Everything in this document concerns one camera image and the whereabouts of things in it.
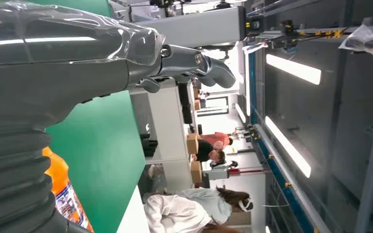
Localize orange juice bottle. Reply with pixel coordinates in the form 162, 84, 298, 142
42, 147, 94, 233

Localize green table mat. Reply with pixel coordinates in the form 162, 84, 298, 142
25, 0, 147, 233

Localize white office partition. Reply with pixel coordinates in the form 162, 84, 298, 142
130, 80, 195, 194

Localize white machine stand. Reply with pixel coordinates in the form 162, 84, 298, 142
135, 5, 266, 49

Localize brown cardboard box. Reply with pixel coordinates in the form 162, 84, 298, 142
186, 133, 199, 155
190, 161, 203, 184

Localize white desk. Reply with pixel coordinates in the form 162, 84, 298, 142
117, 185, 152, 233

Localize person with face mask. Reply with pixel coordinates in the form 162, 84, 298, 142
173, 187, 254, 226

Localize clear plastic bag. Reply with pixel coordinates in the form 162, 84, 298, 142
338, 23, 373, 58

